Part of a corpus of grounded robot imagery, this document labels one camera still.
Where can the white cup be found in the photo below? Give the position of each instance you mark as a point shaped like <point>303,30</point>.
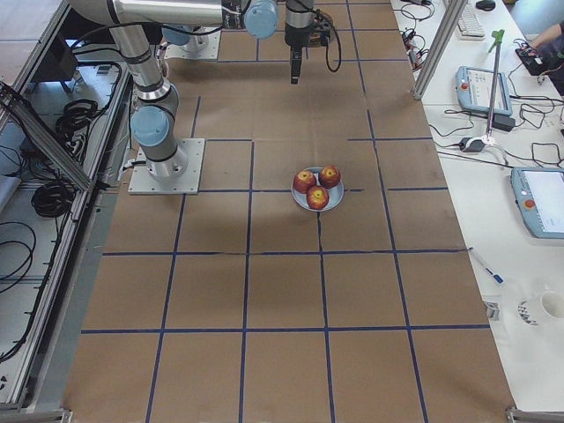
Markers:
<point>544,308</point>

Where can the teach pendant far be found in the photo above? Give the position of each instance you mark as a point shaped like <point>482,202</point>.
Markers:
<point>473,91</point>

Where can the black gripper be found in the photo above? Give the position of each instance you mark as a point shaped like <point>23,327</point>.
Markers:
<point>294,40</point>

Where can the red apple on plate left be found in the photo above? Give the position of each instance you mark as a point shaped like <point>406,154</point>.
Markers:
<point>303,181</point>

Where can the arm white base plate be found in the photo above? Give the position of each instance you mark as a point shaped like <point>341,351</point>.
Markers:
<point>210,53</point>
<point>179,175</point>

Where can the black computer mouse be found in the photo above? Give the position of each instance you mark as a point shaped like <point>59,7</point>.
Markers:
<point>485,5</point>

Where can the teach pendant near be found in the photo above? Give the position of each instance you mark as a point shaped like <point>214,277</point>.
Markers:
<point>539,198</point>

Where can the aluminium frame post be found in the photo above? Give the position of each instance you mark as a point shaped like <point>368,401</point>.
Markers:
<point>441,39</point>

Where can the red apple on plate front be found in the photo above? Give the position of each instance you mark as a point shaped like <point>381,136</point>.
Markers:
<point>317,198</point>

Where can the white keyboard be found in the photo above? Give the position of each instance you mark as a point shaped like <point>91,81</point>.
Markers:
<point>469,27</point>

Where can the blue capped pen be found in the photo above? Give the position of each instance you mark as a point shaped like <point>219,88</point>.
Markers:
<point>480,259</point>

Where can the red apple on plate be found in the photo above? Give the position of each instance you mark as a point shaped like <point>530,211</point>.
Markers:
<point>329,177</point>
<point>317,198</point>
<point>303,181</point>

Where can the teach pendant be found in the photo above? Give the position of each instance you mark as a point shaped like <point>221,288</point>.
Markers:
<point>539,198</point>
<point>473,91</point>

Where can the red apple on plate right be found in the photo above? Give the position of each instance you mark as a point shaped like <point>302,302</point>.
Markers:
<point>329,177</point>

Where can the green tipped grabber stick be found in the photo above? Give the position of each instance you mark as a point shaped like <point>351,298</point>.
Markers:
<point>476,144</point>

